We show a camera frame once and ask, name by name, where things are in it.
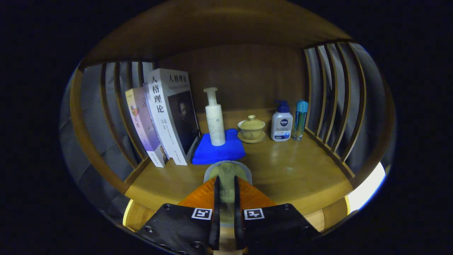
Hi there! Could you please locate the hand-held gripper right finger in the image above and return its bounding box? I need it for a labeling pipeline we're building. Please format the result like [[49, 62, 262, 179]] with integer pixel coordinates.
[[234, 176, 321, 255]]

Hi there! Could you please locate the green handled scrub sponge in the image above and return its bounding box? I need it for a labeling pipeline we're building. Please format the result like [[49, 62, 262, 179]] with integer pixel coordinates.
[[203, 160, 253, 227]]

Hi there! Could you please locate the brown wooden cabinet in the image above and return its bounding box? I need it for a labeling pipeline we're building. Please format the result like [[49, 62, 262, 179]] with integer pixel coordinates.
[[59, 0, 397, 227]]

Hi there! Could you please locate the blue folded cloth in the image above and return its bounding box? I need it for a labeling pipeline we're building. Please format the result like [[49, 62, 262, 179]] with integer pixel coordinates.
[[192, 128, 246, 165]]

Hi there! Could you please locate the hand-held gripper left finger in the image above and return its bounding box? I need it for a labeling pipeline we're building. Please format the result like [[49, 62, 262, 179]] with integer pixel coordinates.
[[136, 176, 222, 255]]

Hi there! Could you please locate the wooden countertop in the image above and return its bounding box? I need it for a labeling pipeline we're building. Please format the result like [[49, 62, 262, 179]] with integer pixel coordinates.
[[126, 109, 354, 215]]

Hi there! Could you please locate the yellow lidded teacup with saucer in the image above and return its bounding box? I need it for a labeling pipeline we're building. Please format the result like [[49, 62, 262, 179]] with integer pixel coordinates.
[[237, 115, 266, 144]]

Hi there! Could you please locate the pink purple book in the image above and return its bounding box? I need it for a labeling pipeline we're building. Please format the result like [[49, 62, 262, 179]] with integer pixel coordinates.
[[125, 87, 168, 168]]

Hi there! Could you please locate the teal clear bottle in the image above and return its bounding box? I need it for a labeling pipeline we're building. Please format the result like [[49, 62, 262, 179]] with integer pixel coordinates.
[[292, 100, 309, 141]]

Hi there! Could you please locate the white bottle blue pump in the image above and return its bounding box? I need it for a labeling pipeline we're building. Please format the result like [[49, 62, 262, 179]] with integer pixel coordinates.
[[270, 100, 293, 142]]

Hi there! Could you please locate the thick white book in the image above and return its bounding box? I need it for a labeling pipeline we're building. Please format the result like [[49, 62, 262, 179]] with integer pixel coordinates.
[[143, 68, 201, 166]]

